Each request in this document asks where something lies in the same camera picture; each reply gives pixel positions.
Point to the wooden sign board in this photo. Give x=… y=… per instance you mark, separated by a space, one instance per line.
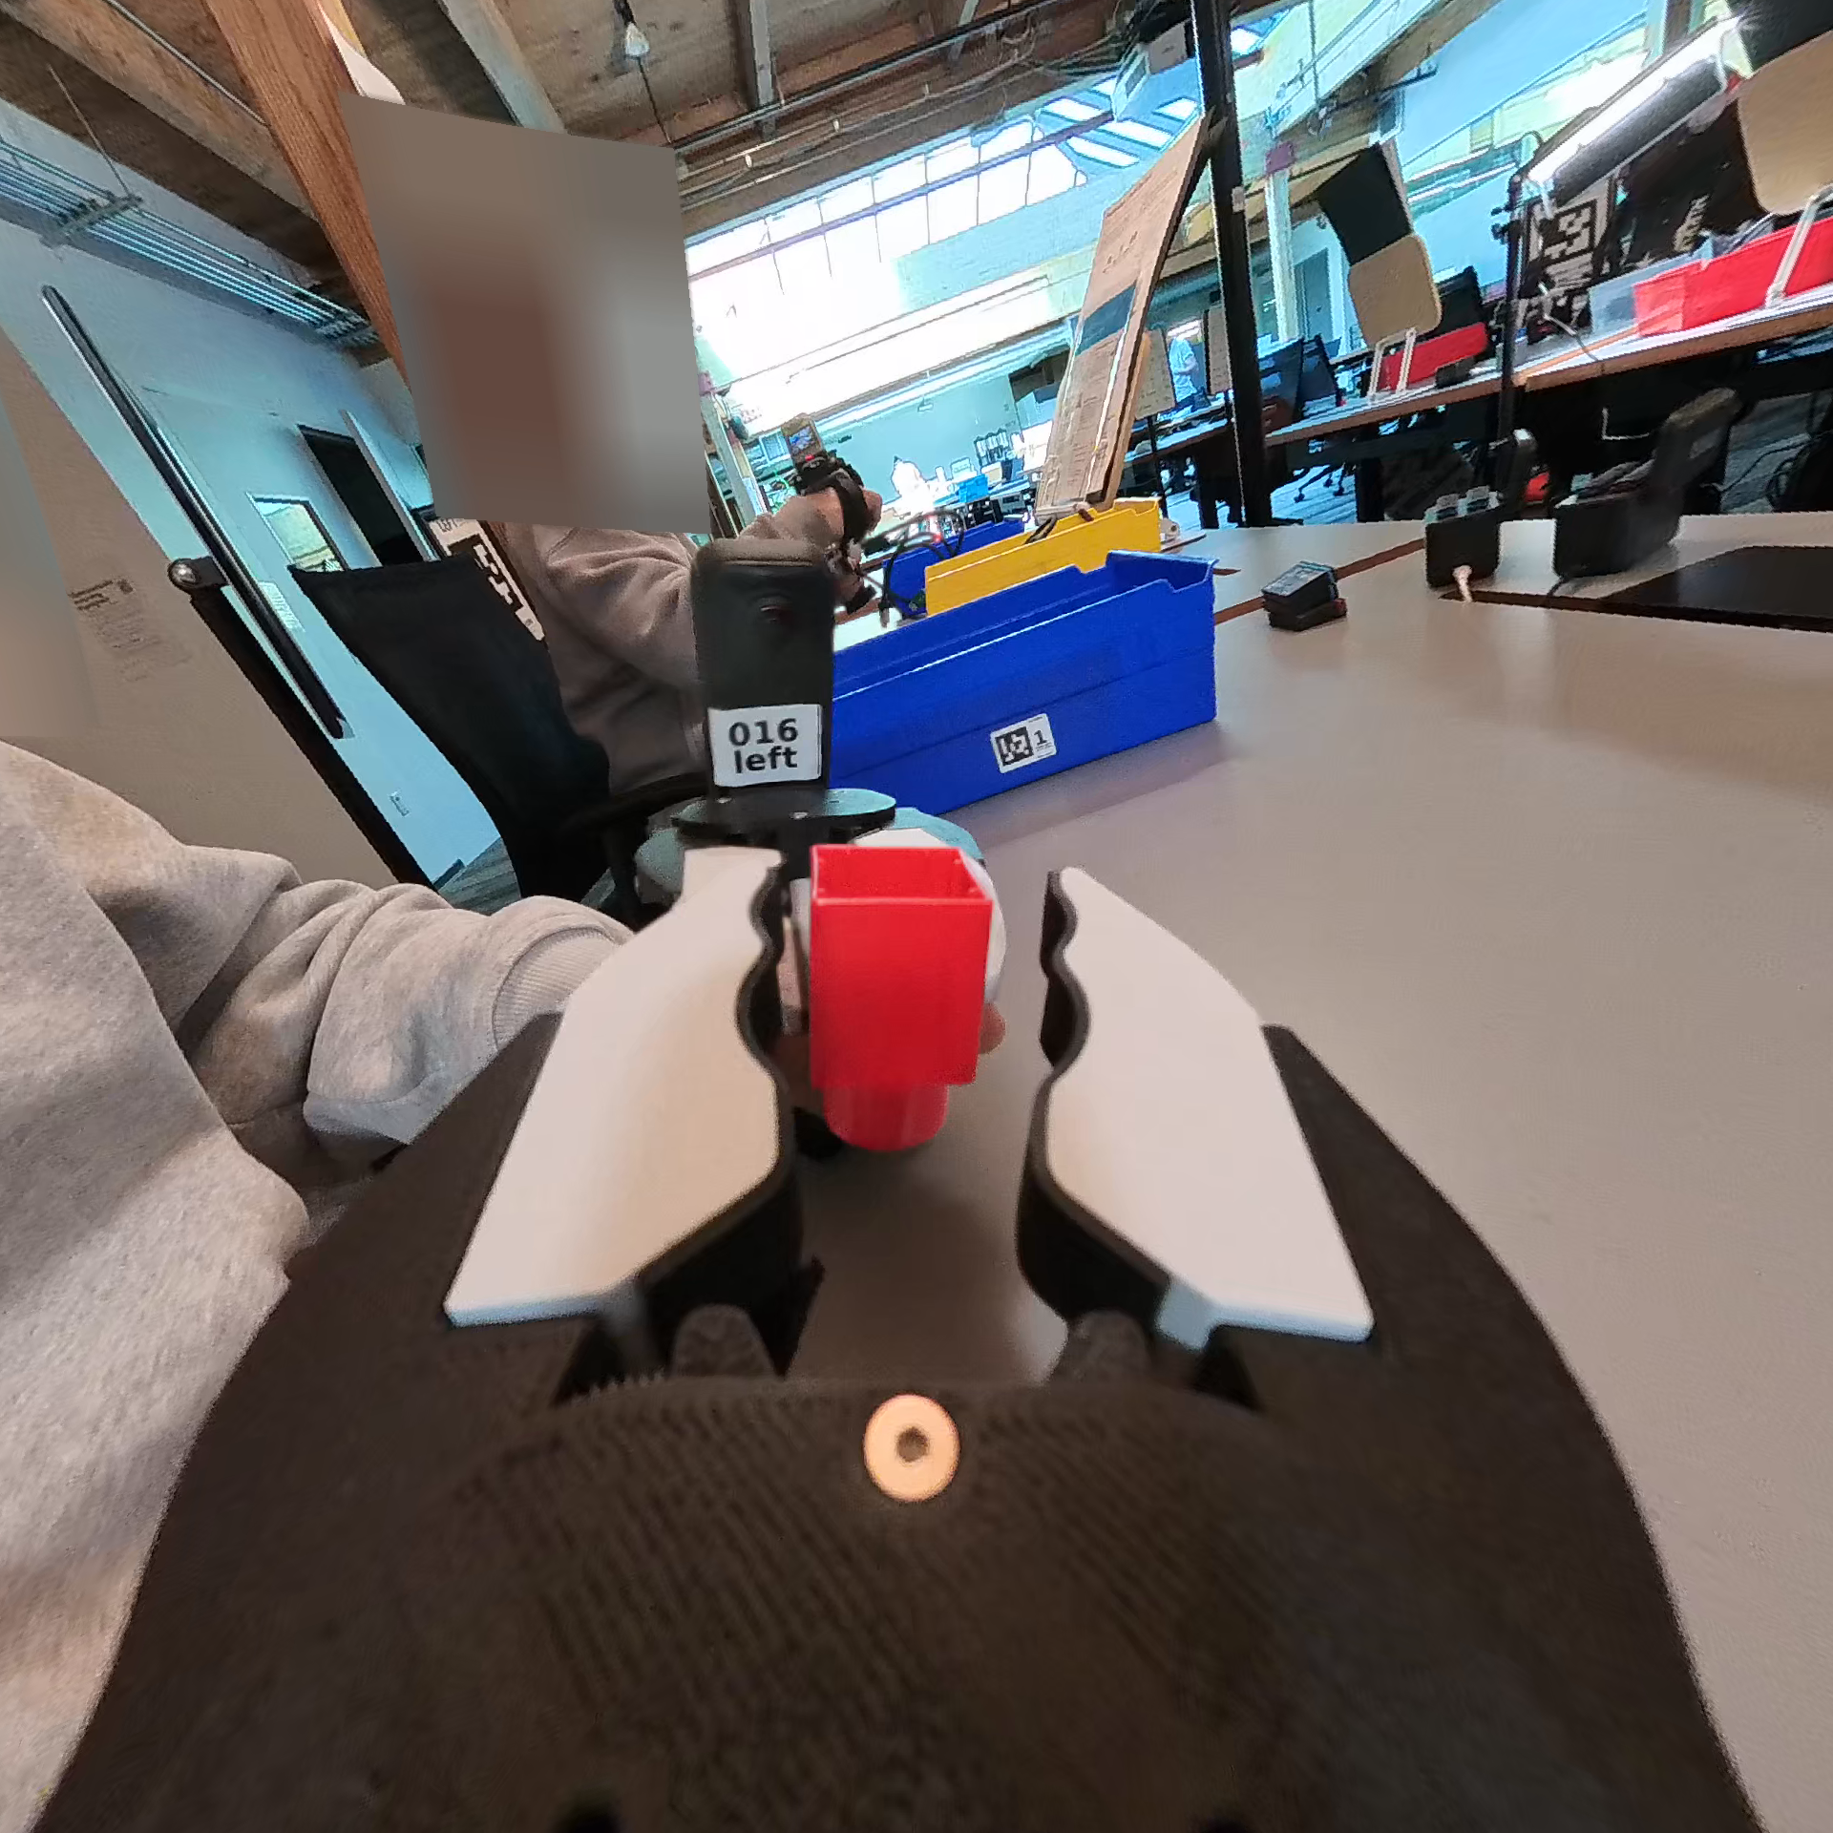
x=1117 y=330

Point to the yellow storage bin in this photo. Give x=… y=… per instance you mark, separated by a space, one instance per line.
x=1032 y=559

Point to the black charging dock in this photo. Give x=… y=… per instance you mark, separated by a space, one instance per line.
x=1633 y=517

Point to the wooden post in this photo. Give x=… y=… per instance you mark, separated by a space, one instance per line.
x=287 y=116

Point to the person's left hand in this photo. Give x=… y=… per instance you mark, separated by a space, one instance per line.
x=990 y=1032

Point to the wooden workbench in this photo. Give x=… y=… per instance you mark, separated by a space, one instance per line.
x=1576 y=358

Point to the small blue storage bin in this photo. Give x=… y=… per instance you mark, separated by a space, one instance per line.
x=974 y=542

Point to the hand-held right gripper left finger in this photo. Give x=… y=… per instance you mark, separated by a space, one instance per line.
x=631 y=1118

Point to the wooden curved panel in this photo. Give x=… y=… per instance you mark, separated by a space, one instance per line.
x=1396 y=295

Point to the black office chair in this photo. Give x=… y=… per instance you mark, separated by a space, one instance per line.
x=459 y=689

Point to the red storage bin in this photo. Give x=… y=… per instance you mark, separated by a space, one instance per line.
x=1719 y=295

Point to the black pole stand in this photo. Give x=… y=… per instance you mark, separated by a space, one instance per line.
x=1240 y=288

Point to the red toy block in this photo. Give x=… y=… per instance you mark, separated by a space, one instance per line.
x=896 y=988

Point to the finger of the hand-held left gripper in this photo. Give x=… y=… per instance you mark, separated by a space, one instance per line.
x=659 y=868
x=938 y=832

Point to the black power adapter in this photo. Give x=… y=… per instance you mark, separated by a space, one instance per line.
x=1303 y=595

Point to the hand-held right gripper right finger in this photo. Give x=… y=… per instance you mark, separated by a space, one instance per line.
x=1188 y=1147

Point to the person's left forearm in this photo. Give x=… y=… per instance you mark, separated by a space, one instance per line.
x=287 y=975

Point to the black white marker board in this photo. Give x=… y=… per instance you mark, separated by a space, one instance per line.
x=1568 y=238

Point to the black desk mat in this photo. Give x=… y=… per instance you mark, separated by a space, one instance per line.
x=1719 y=585

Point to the person's grey sweatshirt torso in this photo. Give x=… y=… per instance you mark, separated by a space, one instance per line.
x=115 y=1433

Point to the grey desk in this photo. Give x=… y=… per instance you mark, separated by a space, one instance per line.
x=1503 y=931

